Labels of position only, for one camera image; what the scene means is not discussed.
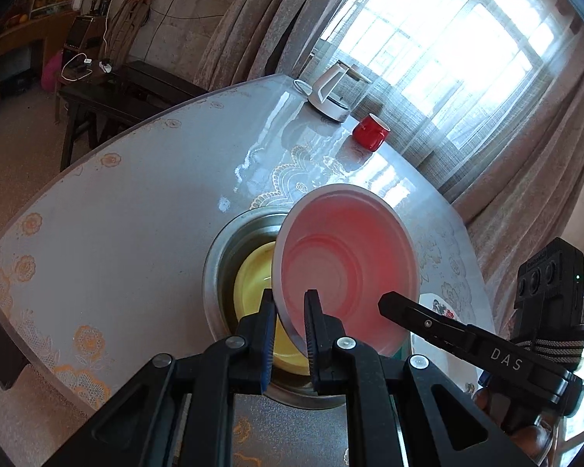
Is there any white dragon pattern plate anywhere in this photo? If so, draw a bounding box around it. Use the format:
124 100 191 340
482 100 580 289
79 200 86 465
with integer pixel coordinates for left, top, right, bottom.
410 293 481 395

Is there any yellow plastic bowl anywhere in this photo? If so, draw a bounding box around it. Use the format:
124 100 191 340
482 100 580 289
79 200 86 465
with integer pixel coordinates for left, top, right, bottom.
232 240 313 377

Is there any red plastic bowl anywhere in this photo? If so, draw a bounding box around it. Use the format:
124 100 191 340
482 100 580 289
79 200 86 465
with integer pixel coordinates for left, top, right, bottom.
271 183 421 356

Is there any stainless steel bowl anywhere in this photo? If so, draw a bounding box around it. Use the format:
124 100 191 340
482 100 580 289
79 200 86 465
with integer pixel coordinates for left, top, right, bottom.
202 208 345 410

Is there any person's right hand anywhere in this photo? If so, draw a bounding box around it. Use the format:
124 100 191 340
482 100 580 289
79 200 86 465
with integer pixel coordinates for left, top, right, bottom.
472 388 554 461

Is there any right beige curtain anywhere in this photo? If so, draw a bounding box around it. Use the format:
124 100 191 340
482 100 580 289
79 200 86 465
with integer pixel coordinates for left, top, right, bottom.
455 26 584 336

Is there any beige curtain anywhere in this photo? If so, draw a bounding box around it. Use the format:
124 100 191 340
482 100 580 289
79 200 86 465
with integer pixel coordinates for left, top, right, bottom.
195 0 345 91
455 26 584 336

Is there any red mug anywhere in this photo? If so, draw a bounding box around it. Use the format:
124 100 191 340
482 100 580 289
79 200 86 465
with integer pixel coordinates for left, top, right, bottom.
352 114 390 152

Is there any white sheer curtain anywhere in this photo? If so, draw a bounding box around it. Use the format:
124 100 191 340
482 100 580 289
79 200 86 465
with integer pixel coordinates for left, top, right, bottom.
301 0 581 200

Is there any white glass electric kettle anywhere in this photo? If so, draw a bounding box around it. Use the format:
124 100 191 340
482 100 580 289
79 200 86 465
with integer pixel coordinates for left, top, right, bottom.
293 60 372 122

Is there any dark low side table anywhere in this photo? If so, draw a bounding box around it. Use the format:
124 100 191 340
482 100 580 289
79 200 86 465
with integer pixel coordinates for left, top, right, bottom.
58 60 206 169

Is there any pink plastic bag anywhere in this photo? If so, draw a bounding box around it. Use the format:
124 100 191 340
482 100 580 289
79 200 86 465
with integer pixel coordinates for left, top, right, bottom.
41 49 63 93

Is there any left beige curtain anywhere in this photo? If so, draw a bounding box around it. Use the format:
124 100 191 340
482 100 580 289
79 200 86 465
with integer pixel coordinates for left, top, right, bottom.
195 0 345 91

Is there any wooden cabinet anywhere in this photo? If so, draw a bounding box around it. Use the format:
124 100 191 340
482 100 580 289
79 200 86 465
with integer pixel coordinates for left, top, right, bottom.
0 11 77 71

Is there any white charger cable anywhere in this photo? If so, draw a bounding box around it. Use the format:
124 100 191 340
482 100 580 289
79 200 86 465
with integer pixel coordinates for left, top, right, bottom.
60 0 114 83

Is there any wooden chair by wall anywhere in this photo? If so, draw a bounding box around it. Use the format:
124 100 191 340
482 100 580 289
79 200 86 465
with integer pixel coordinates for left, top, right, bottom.
101 0 151 70

